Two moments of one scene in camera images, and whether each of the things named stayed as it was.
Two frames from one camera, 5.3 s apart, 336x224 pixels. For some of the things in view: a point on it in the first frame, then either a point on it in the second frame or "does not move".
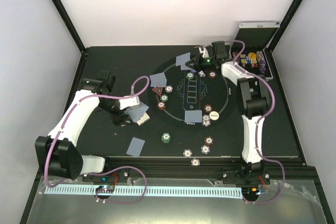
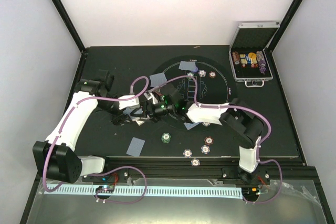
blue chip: x=205 y=149 does not move
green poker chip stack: x=166 y=137 does not move
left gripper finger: x=121 y=121 does not move
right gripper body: x=206 y=64 → x=163 y=110
